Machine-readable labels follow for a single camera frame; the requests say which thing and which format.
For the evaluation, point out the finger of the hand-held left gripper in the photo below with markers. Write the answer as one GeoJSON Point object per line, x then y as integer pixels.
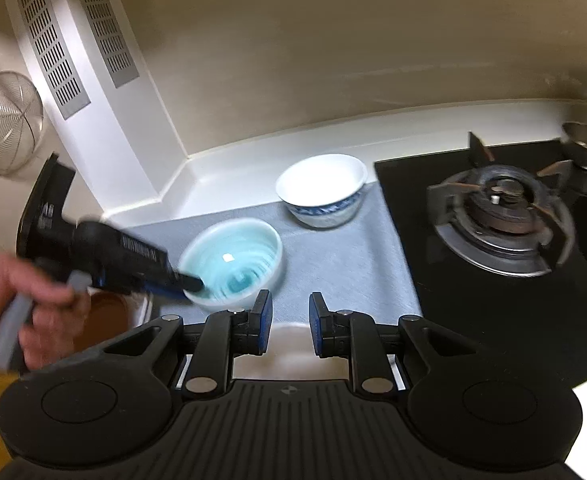
{"type": "Point", "coordinates": [191, 282]}
{"type": "Point", "coordinates": [166, 292]}

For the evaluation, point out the gas burner with grate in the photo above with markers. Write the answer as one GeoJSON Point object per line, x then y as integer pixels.
{"type": "Point", "coordinates": [503, 210]}

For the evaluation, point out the brown round plate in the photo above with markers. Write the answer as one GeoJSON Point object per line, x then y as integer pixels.
{"type": "Point", "coordinates": [108, 315]}

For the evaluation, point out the person's left hand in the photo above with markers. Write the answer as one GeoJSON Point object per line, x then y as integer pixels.
{"type": "Point", "coordinates": [3, 285]}

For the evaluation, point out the white bowl blue pattern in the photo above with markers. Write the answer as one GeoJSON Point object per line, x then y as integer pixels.
{"type": "Point", "coordinates": [318, 180]}

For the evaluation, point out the wide grey vent grille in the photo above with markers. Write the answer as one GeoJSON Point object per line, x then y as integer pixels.
{"type": "Point", "coordinates": [53, 45]}

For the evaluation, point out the black glass gas stove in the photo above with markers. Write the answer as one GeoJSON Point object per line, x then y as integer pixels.
{"type": "Point", "coordinates": [473, 320]}

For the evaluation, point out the teal ribbed bowl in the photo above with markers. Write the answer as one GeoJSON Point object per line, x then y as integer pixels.
{"type": "Point", "coordinates": [243, 260]}

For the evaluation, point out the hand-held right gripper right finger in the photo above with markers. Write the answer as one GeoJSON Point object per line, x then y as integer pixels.
{"type": "Point", "coordinates": [318, 327]}

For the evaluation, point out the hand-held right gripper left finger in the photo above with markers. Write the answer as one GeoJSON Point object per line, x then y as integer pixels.
{"type": "Point", "coordinates": [263, 322]}

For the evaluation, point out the narrow grey vent grille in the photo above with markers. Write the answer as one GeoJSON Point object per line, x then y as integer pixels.
{"type": "Point", "coordinates": [105, 20]}

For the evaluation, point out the small steel pot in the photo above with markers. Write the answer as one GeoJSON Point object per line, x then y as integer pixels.
{"type": "Point", "coordinates": [586, 145]}

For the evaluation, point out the grey textured mat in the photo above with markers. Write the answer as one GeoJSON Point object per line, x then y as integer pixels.
{"type": "Point", "coordinates": [343, 270]}

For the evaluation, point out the cream straight-sided bowl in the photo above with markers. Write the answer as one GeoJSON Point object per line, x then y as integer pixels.
{"type": "Point", "coordinates": [291, 355]}

